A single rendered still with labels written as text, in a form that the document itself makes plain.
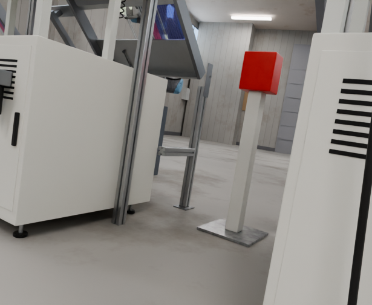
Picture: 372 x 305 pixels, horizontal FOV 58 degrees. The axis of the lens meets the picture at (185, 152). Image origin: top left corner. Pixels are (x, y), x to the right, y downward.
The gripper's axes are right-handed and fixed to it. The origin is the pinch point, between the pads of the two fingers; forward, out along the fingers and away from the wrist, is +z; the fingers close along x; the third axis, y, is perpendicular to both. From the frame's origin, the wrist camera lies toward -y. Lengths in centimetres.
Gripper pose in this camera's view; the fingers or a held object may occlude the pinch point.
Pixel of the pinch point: (128, 18)
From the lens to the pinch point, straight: 189.5
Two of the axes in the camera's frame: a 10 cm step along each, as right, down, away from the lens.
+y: -1.6, -8.3, -5.4
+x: 8.4, 1.8, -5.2
